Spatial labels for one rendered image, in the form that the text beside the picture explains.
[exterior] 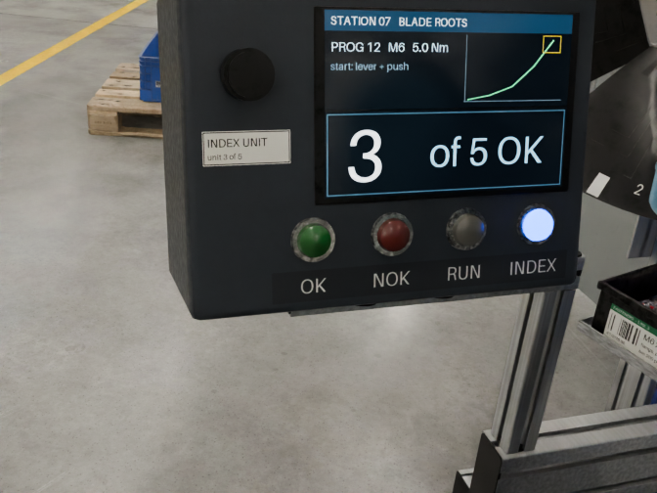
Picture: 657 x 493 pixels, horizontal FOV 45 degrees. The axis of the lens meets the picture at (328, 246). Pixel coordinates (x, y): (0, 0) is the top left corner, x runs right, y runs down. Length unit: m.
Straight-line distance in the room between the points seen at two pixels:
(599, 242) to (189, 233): 2.30
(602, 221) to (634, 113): 1.52
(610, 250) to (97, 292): 1.63
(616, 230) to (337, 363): 0.97
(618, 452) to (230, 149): 0.50
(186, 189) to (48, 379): 1.82
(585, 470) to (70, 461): 1.42
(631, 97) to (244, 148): 0.80
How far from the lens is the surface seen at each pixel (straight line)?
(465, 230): 0.49
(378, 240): 0.47
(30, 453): 2.03
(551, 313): 0.65
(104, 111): 3.89
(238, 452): 1.98
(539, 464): 0.75
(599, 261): 2.69
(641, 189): 1.12
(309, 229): 0.45
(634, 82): 1.18
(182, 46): 0.44
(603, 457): 0.81
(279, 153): 0.45
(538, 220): 0.52
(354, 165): 0.46
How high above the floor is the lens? 1.32
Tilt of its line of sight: 27 degrees down
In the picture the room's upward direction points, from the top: 5 degrees clockwise
